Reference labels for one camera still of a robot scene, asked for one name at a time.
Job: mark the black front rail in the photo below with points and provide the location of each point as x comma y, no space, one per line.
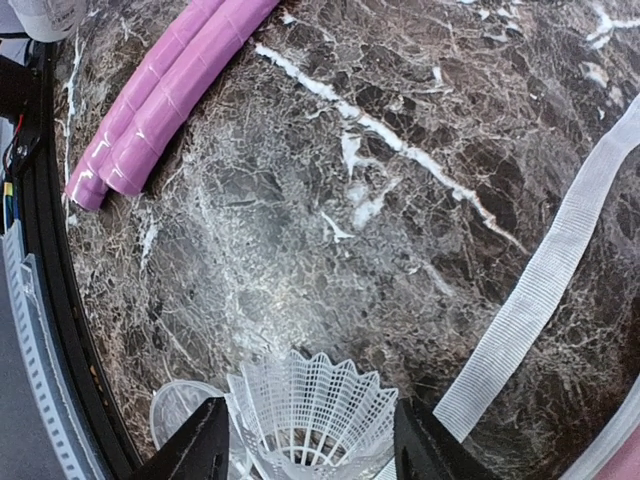
29,160

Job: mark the white plastic shuttlecock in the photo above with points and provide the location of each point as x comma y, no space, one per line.
310,418

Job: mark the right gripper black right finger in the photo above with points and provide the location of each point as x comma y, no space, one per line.
425,449

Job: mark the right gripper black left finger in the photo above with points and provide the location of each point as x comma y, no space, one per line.
198,450

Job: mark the pink racket bag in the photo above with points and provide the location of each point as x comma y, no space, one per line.
614,454

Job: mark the red badminton racket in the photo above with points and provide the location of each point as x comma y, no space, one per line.
85,187

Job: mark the grey slotted cable duct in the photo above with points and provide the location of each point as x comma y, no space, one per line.
71,444

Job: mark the white shuttlecock tube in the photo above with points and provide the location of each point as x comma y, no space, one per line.
49,21

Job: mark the white pink badminton racket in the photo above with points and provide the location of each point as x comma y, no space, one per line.
169,105

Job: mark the clear plastic tube lid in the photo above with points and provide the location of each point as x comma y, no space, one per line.
174,403

